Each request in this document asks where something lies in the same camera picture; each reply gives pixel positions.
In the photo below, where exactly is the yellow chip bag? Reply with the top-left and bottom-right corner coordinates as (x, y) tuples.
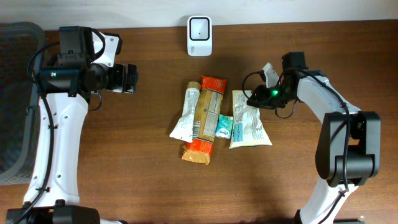
(229, 90), (272, 150)

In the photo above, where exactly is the teal tissue pack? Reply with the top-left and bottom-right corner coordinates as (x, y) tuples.
(215, 114), (234, 139)

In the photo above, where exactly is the white tube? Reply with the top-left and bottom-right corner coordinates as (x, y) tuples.
(169, 82), (201, 143)

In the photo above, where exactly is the orange pasta package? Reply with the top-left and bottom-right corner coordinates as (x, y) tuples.
(182, 75), (227, 164)

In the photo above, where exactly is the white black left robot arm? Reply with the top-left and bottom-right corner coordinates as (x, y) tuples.
(6, 27), (137, 223)

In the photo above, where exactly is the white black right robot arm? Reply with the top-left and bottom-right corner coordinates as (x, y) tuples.
(247, 52), (381, 224)

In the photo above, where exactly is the white barcode scanner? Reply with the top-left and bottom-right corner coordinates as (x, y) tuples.
(187, 16), (213, 57)

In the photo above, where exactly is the grey plastic mesh basket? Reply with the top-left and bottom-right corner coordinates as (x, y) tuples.
(1, 22), (46, 185)

